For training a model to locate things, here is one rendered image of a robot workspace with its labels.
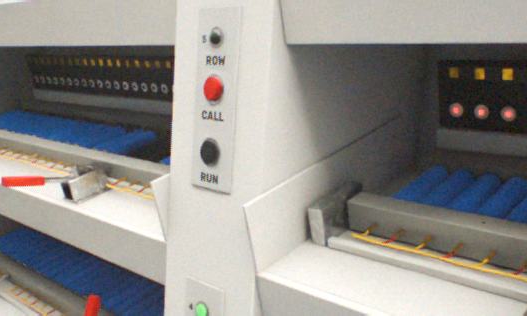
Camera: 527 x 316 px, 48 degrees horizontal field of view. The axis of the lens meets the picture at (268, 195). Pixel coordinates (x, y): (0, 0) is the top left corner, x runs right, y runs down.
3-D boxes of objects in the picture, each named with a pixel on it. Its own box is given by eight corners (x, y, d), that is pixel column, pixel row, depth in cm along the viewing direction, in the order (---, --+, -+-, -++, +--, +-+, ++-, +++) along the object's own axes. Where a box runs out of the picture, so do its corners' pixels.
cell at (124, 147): (158, 146, 68) (111, 166, 64) (149, 144, 69) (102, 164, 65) (155, 130, 67) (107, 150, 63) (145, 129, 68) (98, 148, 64)
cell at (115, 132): (128, 140, 72) (82, 159, 68) (119, 139, 73) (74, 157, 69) (124, 126, 71) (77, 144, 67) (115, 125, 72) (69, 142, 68)
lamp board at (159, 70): (290, 113, 58) (282, 59, 56) (33, 88, 94) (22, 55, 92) (296, 110, 59) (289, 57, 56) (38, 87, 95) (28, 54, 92)
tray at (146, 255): (179, 292, 47) (151, 182, 43) (-79, 180, 87) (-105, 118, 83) (330, 194, 60) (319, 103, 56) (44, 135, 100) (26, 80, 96)
